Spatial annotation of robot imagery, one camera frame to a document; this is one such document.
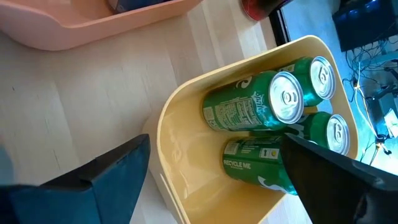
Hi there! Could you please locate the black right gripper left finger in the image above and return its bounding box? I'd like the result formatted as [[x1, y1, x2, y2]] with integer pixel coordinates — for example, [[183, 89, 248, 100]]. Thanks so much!
[[0, 133, 151, 224]]

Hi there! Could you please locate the green Sprite soda can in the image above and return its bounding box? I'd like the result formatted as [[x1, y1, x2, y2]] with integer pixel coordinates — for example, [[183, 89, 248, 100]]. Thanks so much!
[[222, 135, 299, 196], [278, 55, 336, 108], [201, 70, 305, 132], [287, 111, 351, 156]]

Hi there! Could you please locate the orange plastic bin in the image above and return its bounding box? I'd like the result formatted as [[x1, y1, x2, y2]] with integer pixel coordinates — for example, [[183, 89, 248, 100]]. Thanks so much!
[[0, 0, 203, 52]]

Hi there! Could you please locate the tangle of room cables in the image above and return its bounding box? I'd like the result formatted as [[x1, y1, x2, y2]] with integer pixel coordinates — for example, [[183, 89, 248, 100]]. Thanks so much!
[[341, 40, 398, 162]]

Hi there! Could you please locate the red soda can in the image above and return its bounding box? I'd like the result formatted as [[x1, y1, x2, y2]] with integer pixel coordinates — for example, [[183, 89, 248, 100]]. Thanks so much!
[[241, 0, 293, 22]]

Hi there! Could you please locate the black aluminium table frame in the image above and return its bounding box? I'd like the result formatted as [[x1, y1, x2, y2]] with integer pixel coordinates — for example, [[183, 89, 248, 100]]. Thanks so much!
[[269, 9, 292, 47]]

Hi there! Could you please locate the yellow plastic bin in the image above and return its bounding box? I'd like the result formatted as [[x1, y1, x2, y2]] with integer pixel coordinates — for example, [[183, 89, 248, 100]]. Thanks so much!
[[142, 34, 360, 224]]

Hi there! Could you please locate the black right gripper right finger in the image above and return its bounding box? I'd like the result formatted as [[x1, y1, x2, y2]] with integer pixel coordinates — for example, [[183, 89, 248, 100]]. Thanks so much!
[[281, 133, 398, 224]]

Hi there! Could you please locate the black equipment box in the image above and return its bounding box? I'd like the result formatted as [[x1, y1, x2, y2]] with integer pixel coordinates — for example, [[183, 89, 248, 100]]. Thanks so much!
[[331, 0, 398, 52]]

